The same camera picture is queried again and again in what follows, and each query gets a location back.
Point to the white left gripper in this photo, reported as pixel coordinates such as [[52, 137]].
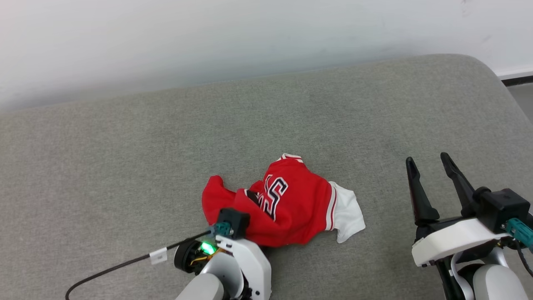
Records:
[[258, 266]]

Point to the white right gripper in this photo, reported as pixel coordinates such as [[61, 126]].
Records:
[[449, 239]]

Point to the red and white basketball jersey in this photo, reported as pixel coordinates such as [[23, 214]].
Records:
[[304, 204]]

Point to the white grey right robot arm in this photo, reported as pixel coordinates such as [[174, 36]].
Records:
[[495, 283]]

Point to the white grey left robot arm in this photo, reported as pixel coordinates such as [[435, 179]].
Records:
[[204, 287]]

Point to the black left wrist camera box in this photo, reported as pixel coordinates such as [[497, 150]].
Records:
[[235, 221]]

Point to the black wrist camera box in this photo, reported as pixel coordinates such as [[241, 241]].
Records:
[[235, 221], [501, 208]]

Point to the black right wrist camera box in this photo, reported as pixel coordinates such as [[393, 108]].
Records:
[[501, 208]]

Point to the black wall baseboard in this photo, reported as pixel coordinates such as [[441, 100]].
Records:
[[518, 80]]

